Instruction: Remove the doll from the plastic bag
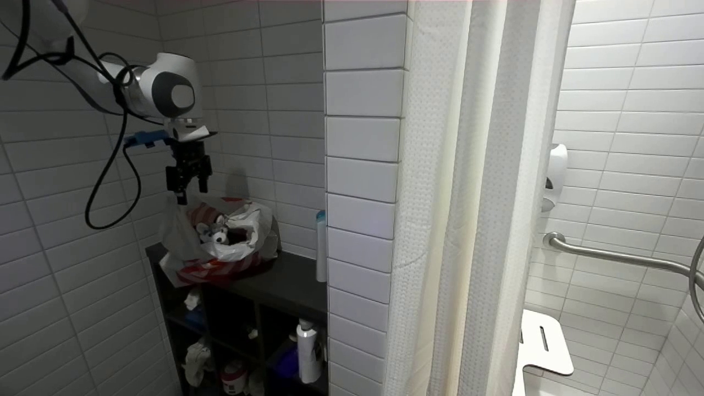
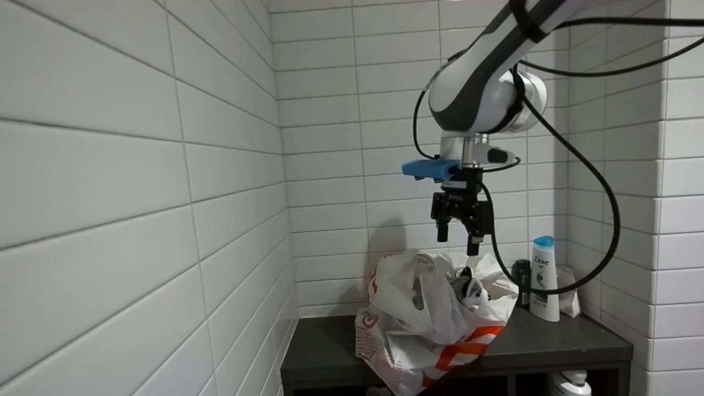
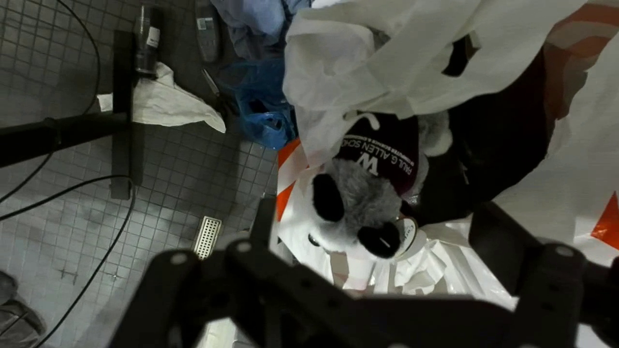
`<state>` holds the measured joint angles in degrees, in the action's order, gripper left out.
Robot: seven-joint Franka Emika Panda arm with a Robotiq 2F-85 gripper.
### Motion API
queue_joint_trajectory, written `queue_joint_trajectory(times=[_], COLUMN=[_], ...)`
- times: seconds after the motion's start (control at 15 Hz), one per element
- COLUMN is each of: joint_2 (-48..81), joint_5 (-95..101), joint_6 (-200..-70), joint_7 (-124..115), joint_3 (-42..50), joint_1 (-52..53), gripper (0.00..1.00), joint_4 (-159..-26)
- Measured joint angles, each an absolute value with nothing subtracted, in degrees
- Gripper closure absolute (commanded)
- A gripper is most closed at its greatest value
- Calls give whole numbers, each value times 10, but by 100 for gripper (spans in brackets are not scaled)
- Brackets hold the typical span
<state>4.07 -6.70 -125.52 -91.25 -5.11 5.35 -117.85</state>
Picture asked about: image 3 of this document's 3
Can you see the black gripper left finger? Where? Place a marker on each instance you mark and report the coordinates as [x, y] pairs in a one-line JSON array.
[[187, 291]]

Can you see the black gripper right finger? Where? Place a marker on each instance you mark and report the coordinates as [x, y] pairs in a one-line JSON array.
[[562, 296]]

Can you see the grey husky plush doll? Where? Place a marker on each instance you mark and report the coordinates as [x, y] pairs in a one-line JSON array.
[[369, 186]]

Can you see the white red plastic bag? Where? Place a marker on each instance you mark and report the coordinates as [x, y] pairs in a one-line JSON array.
[[400, 59]]

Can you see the white mesh basket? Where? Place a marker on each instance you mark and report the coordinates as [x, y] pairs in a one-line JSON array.
[[208, 237]]

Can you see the black metal stand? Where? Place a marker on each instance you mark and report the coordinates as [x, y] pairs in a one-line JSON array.
[[123, 117]]

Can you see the white crumpled cloth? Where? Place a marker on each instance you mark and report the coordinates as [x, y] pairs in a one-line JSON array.
[[168, 103]]

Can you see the grey remote control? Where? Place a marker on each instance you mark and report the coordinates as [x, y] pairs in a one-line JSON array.
[[208, 37]]

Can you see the dark slim bottle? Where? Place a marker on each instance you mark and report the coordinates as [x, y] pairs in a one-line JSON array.
[[148, 39]]

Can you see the light blue cloth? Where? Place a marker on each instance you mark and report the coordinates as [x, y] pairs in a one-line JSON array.
[[259, 22]]

